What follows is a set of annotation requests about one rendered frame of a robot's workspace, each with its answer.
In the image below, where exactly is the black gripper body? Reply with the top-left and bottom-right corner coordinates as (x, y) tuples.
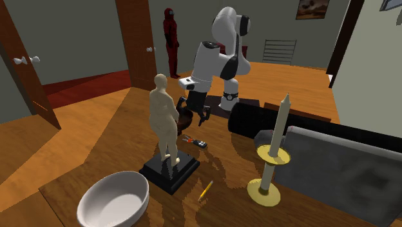
(186, 90), (208, 115)

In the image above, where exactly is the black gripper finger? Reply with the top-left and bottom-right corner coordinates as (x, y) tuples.
(176, 96), (189, 117)
(197, 105), (212, 128)

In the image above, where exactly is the beige statue on black base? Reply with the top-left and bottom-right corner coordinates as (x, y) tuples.
(139, 73), (201, 196)

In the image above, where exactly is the dark brown bowl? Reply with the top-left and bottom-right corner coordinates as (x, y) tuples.
(175, 108), (194, 136)

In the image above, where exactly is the long black cylinder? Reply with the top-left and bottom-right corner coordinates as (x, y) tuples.
(227, 102), (402, 155)

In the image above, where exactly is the wooden table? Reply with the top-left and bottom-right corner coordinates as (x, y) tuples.
(37, 70), (402, 227)

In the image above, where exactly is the red standing figure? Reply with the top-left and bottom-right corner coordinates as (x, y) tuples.
(162, 7), (182, 80)

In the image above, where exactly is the dark red furniture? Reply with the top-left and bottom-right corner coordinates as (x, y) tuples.
(216, 42), (249, 59)

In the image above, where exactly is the yellow pencil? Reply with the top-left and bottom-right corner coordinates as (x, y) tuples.
(197, 180), (215, 202)

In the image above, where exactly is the cream candle in yellow holder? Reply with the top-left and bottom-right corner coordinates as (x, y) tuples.
(246, 92), (292, 208)

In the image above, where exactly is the brown door with white knob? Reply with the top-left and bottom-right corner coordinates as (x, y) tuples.
(114, 0), (158, 92)

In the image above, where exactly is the white bowl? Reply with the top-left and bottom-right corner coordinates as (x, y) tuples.
(76, 170), (151, 227)

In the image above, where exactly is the grey flat box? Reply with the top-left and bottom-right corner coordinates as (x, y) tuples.
(272, 125), (402, 227)

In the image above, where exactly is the brown door with white knobs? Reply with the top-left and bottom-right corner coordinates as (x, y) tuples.
(0, 0), (62, 130)

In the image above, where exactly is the grey wall rack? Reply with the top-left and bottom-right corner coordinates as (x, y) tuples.
(262, 39), (298, 66)

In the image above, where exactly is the dark landscape wall picture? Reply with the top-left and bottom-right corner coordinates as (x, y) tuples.
(295, 0), (331, 21)

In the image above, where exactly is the grey framed wall picture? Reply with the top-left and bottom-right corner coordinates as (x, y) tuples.
(379, 0), (402, 12)

